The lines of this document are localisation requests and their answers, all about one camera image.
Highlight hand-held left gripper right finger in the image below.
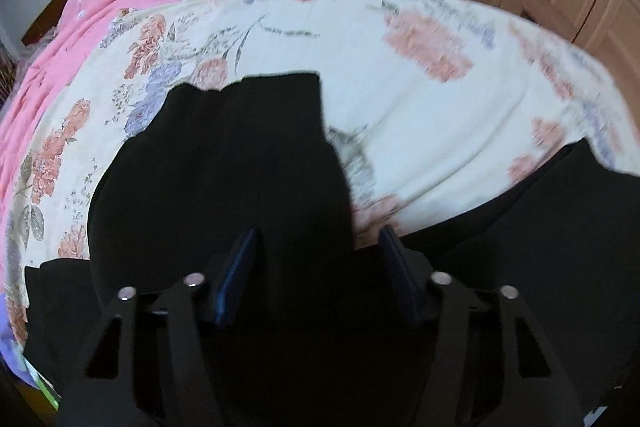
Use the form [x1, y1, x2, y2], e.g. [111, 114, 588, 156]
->
[377, 227, 586, 427]

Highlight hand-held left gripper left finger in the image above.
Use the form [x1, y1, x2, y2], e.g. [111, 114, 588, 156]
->
[55, 227, 261, 427]

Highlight floral cream bed sheet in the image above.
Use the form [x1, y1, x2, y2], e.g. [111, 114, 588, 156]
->
[5, 0, 636, 348]

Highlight black pants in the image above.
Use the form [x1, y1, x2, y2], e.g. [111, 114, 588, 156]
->
[22, 72, 640, 427]

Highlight pink quilt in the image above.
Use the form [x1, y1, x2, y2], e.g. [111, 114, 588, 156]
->
[0, 0, 301, 228]

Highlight purple cloth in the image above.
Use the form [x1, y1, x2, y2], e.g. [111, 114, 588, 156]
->
[0, 292, 31, 363]

